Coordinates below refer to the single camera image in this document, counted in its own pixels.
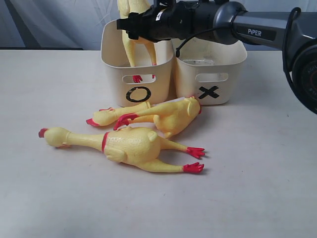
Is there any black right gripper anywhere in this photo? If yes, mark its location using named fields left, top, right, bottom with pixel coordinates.
left=116, top=4, right=179, bottom=42

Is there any yellow rubber chicken front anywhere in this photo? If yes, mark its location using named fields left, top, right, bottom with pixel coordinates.
left=116, top=0, right=158, bottom=83

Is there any yellow rubber chicken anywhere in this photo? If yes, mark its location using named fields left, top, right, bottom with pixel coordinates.
left=38, top=126, right=205, bottom=174
left=116, top=0, right=158, bottom=83

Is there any headless yellow rubber chicken body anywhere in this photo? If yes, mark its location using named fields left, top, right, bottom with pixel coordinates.
left=113, top=96, right=202, bottom=138

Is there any detached chicken head with tube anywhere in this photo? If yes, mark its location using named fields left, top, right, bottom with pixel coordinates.
left=86, top=101, right=155, bottom=126

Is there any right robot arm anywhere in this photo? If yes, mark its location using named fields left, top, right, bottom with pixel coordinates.
left=116, top=0, right=317, bottom=113

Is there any cream bin marked X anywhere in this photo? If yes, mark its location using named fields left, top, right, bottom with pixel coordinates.
left=173, top=38, right=247, bottom=105

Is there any cream bin marked O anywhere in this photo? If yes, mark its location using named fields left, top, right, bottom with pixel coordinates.
left=101, top=21, right=174, bottom=107

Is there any white backdrop curtain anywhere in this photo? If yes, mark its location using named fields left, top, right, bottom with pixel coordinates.
left=0, top=0, right=317, bottom=52

